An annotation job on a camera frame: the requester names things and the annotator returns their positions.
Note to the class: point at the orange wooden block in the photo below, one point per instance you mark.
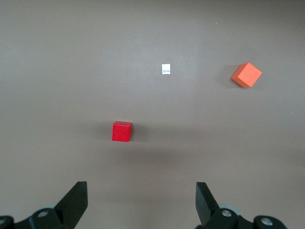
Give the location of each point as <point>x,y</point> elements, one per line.
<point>246,75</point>

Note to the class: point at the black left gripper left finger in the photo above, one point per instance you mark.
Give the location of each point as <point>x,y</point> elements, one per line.
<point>71,205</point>

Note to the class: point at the small paper label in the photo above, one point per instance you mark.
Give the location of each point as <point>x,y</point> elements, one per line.
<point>166,69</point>

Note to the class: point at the red wooden block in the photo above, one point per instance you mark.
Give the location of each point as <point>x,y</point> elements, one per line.
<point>121,132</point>

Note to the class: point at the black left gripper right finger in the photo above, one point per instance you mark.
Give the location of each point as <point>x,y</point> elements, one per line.
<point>207,207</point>

